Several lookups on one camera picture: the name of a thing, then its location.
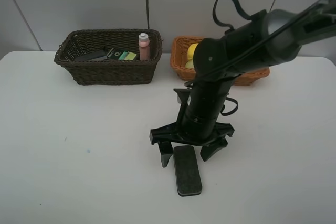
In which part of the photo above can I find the dark brown wicker basket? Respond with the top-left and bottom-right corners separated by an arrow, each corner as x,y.
54,29 -> 162,85

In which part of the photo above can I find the orange wicker basket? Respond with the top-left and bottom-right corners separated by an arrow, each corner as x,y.
170,36 -> 270,86

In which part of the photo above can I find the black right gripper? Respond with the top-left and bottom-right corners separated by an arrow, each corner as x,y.
150,78 -> 234,168

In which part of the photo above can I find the yellow lemon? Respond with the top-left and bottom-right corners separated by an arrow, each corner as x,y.
187,43 -> 198,60

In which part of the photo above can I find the grey translucent plastic cup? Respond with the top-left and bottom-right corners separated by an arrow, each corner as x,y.
74,50 -> 107,62

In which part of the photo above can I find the pink lotion bottle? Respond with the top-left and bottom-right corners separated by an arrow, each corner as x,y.
139,33 -> 150,60

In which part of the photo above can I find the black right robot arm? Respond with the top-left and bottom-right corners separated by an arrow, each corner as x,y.
150,0 -> 335,167

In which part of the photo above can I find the dark felt board eraser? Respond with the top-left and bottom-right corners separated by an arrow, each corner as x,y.
173,145 -> 203,197

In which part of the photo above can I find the halved avocado with pit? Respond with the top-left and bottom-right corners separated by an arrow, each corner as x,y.
185,59 -> 194,69

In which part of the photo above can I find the dark green pump bottle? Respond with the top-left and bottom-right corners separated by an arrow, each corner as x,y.
106,48 -> 138,61

